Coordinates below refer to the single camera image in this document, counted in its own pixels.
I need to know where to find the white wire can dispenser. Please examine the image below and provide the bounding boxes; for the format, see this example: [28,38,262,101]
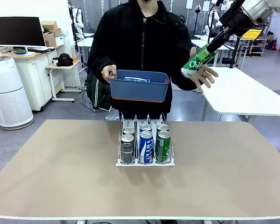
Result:
[115,111,175,167]

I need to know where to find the yellow plastic crate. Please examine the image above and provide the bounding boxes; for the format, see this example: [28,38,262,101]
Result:
[243,29,263,39]

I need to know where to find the black metal chair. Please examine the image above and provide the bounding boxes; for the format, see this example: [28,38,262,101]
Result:
[81,80,97,112]

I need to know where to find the black tripod pole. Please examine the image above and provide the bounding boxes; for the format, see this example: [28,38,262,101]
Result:
[229,35,243,69]

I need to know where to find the person in black jacket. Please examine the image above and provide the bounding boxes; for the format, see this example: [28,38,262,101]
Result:
[87,0,203,121]

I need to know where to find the white side table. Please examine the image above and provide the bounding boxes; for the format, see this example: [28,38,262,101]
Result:
[198,66,280,122]

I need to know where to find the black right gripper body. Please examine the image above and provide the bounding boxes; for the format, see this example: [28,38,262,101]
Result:
[224,9,255,37]

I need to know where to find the person's right hand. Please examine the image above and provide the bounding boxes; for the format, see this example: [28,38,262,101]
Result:
[101,64,117,84]

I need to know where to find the person's right forearm black sleeve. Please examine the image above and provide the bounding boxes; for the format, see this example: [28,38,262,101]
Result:
[93,59,112,82]

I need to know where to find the blue bin orange handles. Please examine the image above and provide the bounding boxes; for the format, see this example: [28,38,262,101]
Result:
[109,69,170,103]

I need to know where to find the green Chilsung cider can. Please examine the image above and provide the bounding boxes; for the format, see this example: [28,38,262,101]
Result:
[181,44,217,79]
[156,130,172,164]
[156,123,170,133]

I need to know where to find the white cabinet wooden top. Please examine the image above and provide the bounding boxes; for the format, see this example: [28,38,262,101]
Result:
[0,44,81,112]

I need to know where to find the black computer monitor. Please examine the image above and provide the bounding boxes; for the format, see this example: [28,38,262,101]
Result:
[0,16,47,47]

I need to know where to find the dark green striped jacket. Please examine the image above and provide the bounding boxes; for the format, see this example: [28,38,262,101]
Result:
[86,70,112,112]

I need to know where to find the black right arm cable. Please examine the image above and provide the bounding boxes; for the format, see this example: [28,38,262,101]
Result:
[207,0,275,52]

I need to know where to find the black Pepsi can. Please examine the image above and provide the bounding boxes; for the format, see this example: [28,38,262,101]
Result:
[122,126,136,137]
[120,134,135,163]

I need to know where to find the black keyboard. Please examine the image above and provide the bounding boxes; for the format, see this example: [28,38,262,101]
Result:
[27,46,56,53]

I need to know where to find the person's left forearm black sleeve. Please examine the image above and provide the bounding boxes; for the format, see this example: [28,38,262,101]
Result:
[170,70,201,92]

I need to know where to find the wooden shelf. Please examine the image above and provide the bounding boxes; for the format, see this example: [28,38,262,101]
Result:
[246,37,268,56]

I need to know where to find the small white rolling table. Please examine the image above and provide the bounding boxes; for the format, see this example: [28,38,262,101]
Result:
[45,60,82,102]

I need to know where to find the white office table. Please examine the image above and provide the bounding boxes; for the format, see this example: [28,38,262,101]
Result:
[77,37,95,68]
[191,39,236,67]

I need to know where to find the white air purifier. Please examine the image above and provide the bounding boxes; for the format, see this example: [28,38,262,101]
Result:
[0,56,35,131]

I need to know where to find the person's left hand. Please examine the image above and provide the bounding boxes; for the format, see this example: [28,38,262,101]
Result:
[189,47,219,94]

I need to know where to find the black cap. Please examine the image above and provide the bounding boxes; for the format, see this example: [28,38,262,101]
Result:
[56,53,74,67]

